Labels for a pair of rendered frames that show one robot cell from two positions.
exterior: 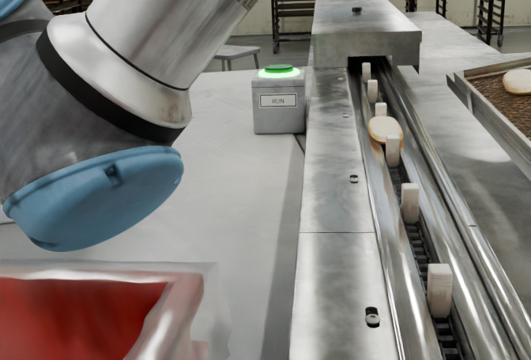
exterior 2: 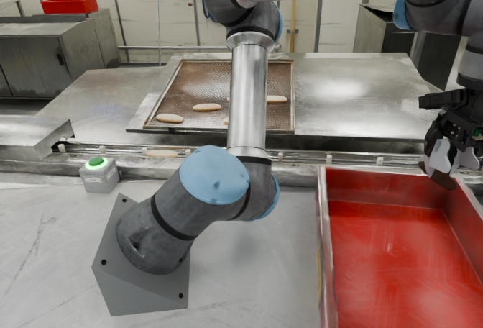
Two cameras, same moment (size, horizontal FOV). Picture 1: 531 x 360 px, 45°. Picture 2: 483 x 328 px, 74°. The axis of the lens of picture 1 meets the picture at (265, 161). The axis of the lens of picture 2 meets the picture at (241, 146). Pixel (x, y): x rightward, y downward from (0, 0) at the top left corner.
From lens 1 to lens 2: 0.87 m
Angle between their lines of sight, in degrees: 79
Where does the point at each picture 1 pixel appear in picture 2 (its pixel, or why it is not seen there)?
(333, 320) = (296, 170)
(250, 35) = not seen: outside the picture
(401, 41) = (65, 127)
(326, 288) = (284, 170)
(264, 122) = (110, 185)
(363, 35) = (52, 133)
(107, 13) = (261, 142)
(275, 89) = (109, 169)
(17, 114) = (266, 182)
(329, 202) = not seen: hidden behind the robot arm
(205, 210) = not seen: hidden behind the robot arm
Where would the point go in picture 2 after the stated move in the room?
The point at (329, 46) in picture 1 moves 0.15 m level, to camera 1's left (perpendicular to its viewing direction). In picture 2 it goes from (42, 147) to (9, 176)
